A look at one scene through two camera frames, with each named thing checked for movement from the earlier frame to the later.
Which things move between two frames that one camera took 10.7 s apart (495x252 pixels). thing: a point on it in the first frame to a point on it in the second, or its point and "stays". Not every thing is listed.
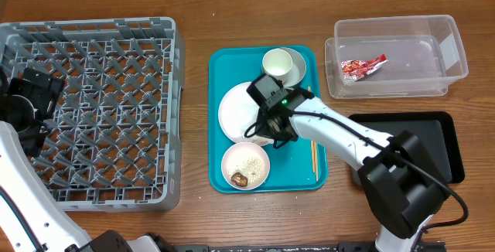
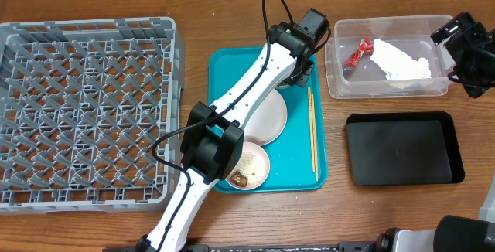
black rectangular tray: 433,129 stays
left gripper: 47,89 to 302,76
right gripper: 267,127 to 468,87
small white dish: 245,165 stays
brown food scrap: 240,180 stays
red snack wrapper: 353,69 to 364,46
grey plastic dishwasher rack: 115,141 stays
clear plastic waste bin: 424,55 stays
